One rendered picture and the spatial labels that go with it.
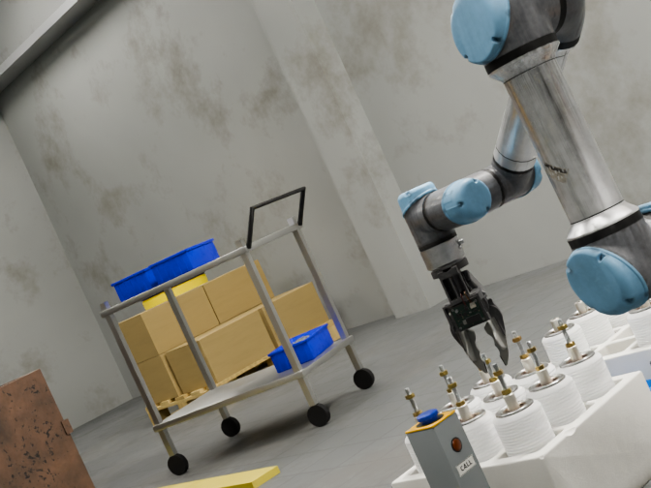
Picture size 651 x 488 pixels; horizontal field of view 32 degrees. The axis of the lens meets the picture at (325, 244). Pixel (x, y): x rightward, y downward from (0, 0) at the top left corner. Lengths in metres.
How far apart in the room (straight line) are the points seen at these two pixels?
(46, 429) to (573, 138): 2.87
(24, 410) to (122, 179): 4.58
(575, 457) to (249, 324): 4.55
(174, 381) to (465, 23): 5.04
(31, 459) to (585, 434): 2.44
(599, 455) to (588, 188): 0.65
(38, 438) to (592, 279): 2.81
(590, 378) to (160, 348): 4.54
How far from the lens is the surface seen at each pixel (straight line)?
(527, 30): 1.69
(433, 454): 2.00
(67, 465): 4.23
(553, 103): 1.69
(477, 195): 1.94
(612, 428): 2.22
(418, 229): 2.03
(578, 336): 2.65
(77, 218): 9.28
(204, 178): 7.77
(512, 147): 1.97
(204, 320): 6.79
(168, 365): 6.57
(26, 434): 4.15
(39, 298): 9.43
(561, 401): 2.18
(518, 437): 2.09
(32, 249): 9.51
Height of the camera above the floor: 0.72
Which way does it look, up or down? 1 degrees down
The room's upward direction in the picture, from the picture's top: 24 degrees counter-clockwise
